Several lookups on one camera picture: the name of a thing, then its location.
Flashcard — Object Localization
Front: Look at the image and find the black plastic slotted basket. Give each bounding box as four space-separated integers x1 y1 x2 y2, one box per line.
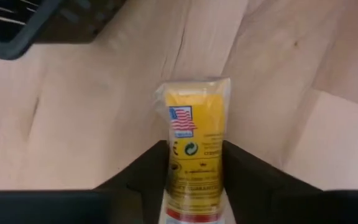
0 0 127 60

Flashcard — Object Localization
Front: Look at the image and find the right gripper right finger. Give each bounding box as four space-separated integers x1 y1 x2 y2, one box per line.
223 140 358 224

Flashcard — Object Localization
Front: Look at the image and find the yellow packet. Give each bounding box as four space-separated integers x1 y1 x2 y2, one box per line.
154 76 232 224

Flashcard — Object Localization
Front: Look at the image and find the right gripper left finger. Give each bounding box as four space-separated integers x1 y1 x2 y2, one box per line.
0 139 170 224

